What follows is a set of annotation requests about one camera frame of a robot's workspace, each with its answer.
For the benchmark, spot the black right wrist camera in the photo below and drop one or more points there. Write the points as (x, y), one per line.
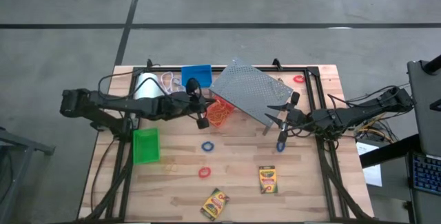
(295, 98)

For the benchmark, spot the black stand pole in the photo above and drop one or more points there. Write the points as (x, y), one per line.
(433, 64)

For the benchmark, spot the white paper sheet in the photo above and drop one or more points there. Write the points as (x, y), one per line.
(373, 175)

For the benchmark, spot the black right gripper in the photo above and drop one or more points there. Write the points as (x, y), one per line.
(299, 120)

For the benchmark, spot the red coil wristband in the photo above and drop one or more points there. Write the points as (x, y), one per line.
(199, 172)
(294, 79)

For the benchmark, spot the backlit keyboard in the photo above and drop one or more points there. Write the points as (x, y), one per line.
(427, 174)

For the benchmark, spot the black desk bar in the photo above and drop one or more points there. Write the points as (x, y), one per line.
(389, 151)

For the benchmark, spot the blue plastic basket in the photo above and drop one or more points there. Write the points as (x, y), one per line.
(201, 74)

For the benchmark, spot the green plastic basket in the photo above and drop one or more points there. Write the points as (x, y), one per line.
(146, 146)

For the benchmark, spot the black aluminium table frame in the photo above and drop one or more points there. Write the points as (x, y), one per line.
(165, 68)

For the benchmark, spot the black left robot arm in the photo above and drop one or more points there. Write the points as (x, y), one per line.
(113, 105)

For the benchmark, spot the black frame clamp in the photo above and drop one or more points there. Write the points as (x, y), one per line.
(150, 62)
(276, 63)

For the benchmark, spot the blue coil wristband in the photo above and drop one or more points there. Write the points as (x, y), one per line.
(278, 147)
(203, 146)

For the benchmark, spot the yellow rubber band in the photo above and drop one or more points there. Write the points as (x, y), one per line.
(220, 107)
(224, 111)
(171, 168)
(214, 112)
(217, 117)

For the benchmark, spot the grey metal cart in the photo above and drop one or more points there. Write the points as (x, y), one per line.
(20, 144)

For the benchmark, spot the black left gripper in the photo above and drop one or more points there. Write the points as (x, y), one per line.
(187, 105)

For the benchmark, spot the white cylindrical desk lamp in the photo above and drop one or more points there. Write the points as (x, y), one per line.
(146, 84)

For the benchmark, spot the orange plastic basket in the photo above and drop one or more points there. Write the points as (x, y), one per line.
(231, 109)

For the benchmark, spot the yellow green crayon box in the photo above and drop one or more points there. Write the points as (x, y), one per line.
(268, 179)
(215, 204)

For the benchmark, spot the grey perforated metal riser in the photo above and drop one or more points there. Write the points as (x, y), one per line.
(249, 89)

